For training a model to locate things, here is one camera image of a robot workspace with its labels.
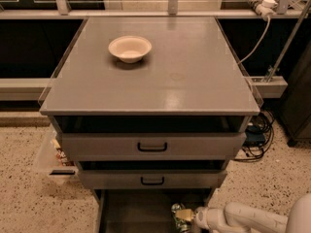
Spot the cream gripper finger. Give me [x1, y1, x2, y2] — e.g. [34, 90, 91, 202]
[175, 209, 194, 221]

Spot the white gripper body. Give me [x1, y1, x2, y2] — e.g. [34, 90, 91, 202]
[194, 207, 230, 233]

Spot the crushed green soda can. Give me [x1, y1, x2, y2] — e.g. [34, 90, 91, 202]
[171, 203, 191, 233]

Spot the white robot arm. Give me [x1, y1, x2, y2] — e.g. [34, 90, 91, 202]
[175, 193, 311, 233]

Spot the grey middle drawer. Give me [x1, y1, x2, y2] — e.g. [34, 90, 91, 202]
[79, 170, 226, 189]

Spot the grey open bottom drawer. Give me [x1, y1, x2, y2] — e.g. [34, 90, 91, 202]
[95, 188, 212, 233]

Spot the grey drawer cabinet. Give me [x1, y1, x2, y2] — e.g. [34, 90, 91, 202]
[39, 16, 260, 233]

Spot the grey top drawer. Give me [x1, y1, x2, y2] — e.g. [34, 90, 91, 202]
[61, 133, 246, 161]

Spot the blue box on floor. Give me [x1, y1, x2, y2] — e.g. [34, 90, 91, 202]
[244, 125, 265, 147]

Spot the clear plastic storage bin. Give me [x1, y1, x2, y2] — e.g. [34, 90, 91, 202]
[33, 126, 78, 184]

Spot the white paper bowl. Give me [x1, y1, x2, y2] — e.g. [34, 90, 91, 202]
[108, 36, 152, 64]

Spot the white power strip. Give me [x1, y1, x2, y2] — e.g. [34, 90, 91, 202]
[245, 0, 276, 18]

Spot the black cable bundle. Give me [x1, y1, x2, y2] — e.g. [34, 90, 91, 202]
[233, 110, 276, 163]

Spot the white power cable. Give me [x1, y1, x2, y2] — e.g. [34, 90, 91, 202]
[236, 14, 272, 66]

